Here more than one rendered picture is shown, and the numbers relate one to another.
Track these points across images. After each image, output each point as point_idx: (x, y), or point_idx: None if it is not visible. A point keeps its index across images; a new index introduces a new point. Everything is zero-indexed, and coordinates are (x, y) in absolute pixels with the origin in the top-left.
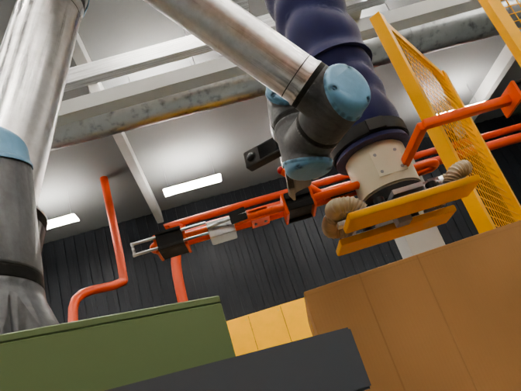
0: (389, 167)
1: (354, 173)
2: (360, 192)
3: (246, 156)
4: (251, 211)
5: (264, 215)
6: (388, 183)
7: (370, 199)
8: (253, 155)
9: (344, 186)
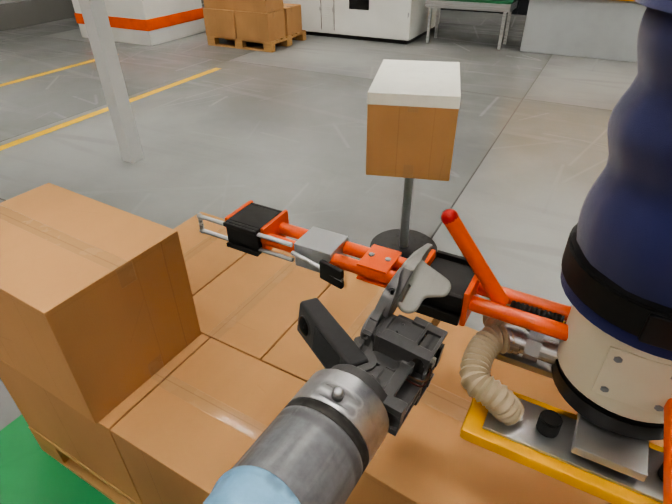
0: (626, 393)
1: (573, 320)
2: (561, 346)
3: (300, 313)
4: (361, 266)
5: (379, 281)
6: (601, 405)
7: (559, 377)
8: (304, 332)
9: (535, 326)
